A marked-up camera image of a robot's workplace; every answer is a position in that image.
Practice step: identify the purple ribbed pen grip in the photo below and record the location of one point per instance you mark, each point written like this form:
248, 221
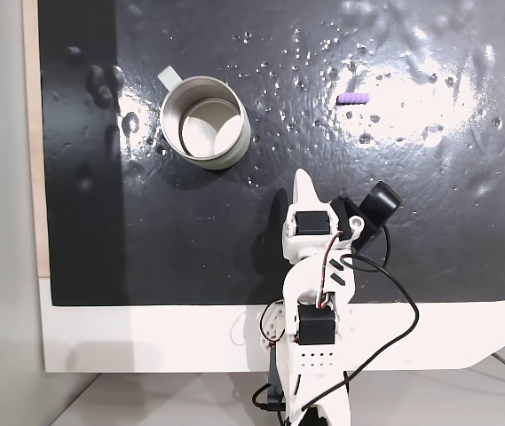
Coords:
353, 98

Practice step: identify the pale green steel mug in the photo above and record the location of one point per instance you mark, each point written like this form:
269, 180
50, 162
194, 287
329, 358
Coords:
205, 126

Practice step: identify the black glossy table mat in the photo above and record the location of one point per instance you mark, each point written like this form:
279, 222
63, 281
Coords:
190, 231

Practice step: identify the beige board strip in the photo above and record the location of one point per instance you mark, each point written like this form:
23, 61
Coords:
32, 133

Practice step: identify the black camera box with mount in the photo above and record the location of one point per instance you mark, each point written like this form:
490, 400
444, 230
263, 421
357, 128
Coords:
378, 202

